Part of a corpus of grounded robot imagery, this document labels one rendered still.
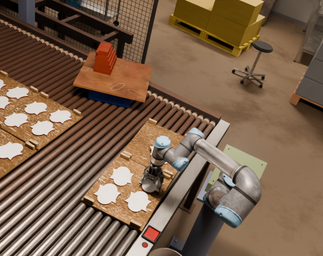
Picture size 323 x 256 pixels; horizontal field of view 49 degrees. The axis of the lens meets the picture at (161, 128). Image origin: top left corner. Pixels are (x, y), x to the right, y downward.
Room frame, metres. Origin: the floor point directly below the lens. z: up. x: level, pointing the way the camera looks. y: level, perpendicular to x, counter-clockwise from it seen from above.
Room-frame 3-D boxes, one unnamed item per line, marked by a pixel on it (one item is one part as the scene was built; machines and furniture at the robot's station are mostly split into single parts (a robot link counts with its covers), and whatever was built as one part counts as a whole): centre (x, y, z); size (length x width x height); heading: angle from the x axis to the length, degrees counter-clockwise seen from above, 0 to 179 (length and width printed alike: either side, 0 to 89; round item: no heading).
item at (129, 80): (2.24, 0.43, 1.03); 0.50 x 0.50 x 0.02; 5
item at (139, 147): (1.70, -0.02, 0.93); 0.41 x 0.35 x 0.02; 168
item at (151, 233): (1.07, -0.10, 0.92); 0.06 x 0.06 x 0.01; 73
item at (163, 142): (1.35, -0.03, 1.24); 0.09 x 0.08 x 0.11; 57
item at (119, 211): (1.30, 0.07, 0.93); 0.41 x 0.35 x 0.02; 167
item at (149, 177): (1.35, -0.03, 1.08); 0.09 x 0.08 x 0.12; 167
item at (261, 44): (4.89, -1.03, 0.28); 0.52 x 0.50 x 0.56; 170
